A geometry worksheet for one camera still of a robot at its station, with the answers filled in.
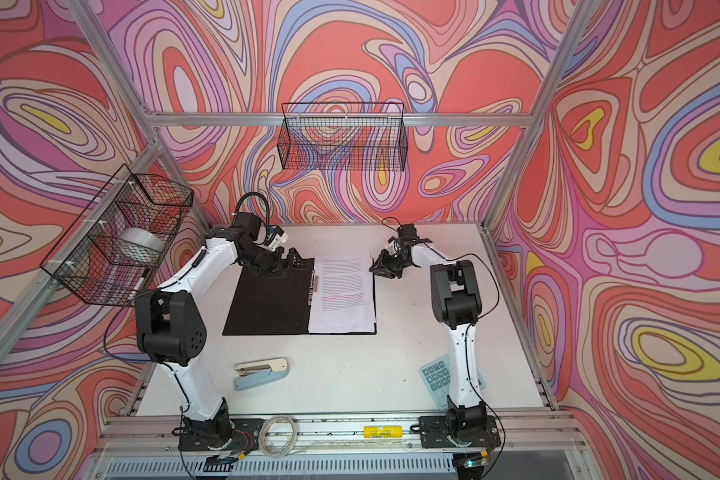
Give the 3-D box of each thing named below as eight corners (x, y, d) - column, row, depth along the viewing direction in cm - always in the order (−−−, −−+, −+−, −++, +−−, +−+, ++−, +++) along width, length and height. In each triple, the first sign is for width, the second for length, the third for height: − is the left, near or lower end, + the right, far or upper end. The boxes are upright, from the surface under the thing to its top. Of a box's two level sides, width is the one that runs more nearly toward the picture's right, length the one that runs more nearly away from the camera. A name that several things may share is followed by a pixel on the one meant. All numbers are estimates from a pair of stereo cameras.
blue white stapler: (237, 390, 82) (231, 386, 79) (239, 368, 86) (234, 363, 83) (289, 382, 84) (286, 377, 80) (289, 361, 88) (286, 355, 84)
